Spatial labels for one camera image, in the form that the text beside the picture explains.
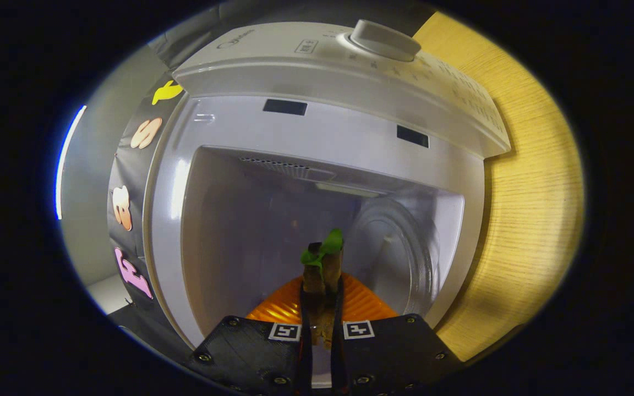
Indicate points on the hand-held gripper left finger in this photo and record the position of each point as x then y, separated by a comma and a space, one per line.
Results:
304, 363

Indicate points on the white microwave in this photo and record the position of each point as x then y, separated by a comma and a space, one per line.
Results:
251, 132

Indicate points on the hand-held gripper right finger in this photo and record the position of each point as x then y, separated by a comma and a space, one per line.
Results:
339, 363

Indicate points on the brown sandwich with green lettuce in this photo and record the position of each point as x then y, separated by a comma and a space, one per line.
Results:
322, 275

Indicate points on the glass microwave turntable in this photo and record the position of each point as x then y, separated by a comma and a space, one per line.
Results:
399, 258

